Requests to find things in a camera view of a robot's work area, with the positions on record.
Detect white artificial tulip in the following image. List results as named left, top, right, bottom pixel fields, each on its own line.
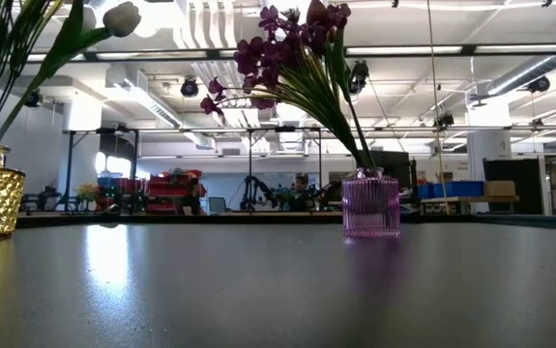
left=0, top=0, right=142, bottom=152

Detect black aluminium table frame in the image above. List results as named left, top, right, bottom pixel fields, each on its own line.
left=15, top=211, right=556, bottom=230

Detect brown cardboard box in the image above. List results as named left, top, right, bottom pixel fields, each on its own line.
left=483, top=180, right=517, bottom=198

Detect pink ribbed glass vase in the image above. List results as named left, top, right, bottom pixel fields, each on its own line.
left=340, top=166, right=401, bottom=240

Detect silver ceiling air duct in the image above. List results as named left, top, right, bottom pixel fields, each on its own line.
left=469, top=51, right=556, bottom=106

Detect wooden background table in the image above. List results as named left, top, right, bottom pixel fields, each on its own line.
left=419, top=194, right=521, bottom=216

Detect blue storage bins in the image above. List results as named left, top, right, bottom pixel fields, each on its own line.
left=417, top=180, right=486, bottom=200

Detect background black rig frame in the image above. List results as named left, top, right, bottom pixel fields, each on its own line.
left=61, top=125, right=326, bottom=215

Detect black overhead frame beam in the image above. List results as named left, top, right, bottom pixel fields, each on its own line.
left=24, top=43, right=556, bottom=64

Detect red storage bin rack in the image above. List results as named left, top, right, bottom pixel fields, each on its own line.
left=144, top=168, right=208, bottom=216

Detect person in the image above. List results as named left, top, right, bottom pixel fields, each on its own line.
left=289, top=172, right=313, bottom=213

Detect grey office chair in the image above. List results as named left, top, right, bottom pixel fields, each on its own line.
left=207, top=195, right=228, bottom=216

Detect thin hanging cord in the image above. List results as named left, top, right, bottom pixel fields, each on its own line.
left=425, top=0, right=450, bottom=215

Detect black monitor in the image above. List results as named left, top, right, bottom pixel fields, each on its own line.
left=367, top=150, right=413, bottom=192

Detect black ceiling camera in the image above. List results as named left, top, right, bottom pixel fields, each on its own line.
left=527, top=75, right=552, bottom=95
left=180, top=75, right=201, bottom=100
left=348, top=59, right=371, bottom=96

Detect purple artificial flower bunch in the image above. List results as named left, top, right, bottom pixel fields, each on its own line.
left=232, top=2, right=376, bottom=170
left=199, top=75, right=373, bottom=170

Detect yellow background flowers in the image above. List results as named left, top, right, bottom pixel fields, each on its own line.
left=75, top=182, right=101, bottom=205

